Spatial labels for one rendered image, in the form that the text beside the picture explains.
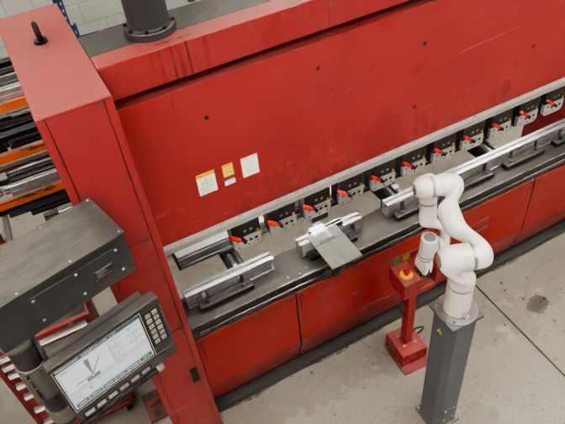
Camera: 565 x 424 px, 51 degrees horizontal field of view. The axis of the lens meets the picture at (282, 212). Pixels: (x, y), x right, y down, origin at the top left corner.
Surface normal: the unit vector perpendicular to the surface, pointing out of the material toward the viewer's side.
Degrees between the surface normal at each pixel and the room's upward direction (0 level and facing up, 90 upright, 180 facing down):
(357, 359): 0
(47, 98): 0
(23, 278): 0
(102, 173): 90
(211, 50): 90
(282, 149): 90
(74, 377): 90
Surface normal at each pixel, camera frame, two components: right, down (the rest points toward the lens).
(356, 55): 0.46, 0.58
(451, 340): -0.32, 0.68
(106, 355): 0.66, 0.48
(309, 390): -0.09, -0.72
